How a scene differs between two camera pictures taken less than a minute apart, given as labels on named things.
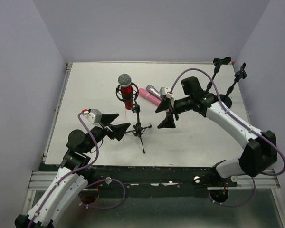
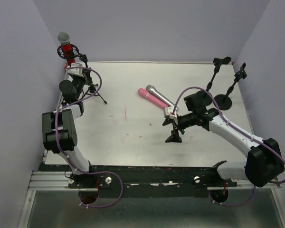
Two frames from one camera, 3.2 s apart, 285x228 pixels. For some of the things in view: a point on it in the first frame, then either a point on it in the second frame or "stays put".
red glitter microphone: x=124 y=80 to x=63 y=37
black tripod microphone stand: x=135 y=108 to x=92 y=89
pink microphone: x=149 y=97 stays put
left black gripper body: x=107 y=129 to x=84 y=76
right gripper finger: x=165 y=104 to x=167 y=121
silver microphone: x=153 y=90 stays put
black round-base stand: x=225 y=99 stays put
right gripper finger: x=168 y=122 to x=174 y=137
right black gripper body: x=171 y=108 to x=175 y=124
